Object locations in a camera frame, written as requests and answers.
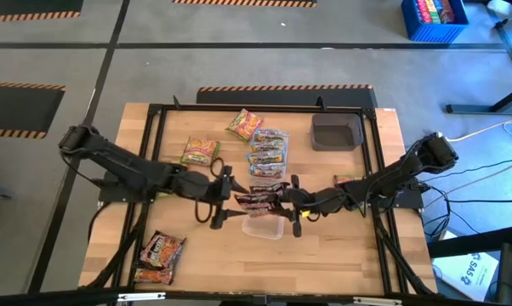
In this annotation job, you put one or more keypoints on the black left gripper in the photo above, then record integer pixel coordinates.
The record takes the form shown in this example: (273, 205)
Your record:
(213, 189)

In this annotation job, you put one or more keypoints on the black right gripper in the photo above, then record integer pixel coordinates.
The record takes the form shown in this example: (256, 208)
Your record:
(320, 202)

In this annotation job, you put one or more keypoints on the clear plastic bin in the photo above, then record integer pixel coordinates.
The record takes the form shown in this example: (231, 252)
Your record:
(262, 229)
(286, 175)

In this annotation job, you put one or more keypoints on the pink chili ramen noodle pack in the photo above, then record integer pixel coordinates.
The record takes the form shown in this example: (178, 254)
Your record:
(198, 151)
(345, 179)

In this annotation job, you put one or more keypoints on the grey plastic bin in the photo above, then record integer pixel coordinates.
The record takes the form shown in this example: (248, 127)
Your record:
(337, 132)

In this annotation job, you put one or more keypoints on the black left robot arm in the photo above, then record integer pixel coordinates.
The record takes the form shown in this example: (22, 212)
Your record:
(124, 163)

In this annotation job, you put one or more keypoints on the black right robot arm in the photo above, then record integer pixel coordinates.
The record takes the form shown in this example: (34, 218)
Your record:
(392, 180)

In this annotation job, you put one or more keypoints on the yellow-green snack packet top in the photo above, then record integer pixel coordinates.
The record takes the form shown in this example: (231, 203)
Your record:
(244, 125)

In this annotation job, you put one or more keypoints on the black hazard-striped floor mat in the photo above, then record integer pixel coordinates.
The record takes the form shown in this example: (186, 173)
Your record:
(18, 108)
(243, 2)
(281, 98)
(30, 6)

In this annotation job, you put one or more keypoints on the black metal beam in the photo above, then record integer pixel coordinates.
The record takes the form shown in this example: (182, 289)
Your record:
(473, 244)

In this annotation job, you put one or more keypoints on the white cardboard box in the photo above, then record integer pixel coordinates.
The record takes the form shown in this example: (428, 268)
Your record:
(468, 274)

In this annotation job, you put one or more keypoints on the blue plastic crate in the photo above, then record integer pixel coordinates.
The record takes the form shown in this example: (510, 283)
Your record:
(434, 32)

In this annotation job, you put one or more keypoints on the red box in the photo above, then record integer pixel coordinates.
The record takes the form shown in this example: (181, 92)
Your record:
(422, 12)

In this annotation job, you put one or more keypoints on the yellow green box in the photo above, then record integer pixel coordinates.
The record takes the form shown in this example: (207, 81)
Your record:
(434, 13)

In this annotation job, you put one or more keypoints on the brown box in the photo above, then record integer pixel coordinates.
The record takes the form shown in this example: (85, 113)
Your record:
(448, 10)

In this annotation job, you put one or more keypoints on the white object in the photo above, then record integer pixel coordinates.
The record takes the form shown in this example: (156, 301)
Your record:
(499, 6)

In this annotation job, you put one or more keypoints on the black aluminium table frame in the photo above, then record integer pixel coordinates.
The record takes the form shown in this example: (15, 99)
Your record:
(196, 108)

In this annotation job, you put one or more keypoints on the silver aluminium bracket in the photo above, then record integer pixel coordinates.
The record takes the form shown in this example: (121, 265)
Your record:
(141, 296)
(377, 302)

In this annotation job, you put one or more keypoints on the black desk leg frame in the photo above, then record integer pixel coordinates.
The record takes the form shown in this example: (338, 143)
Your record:
(473, 109)

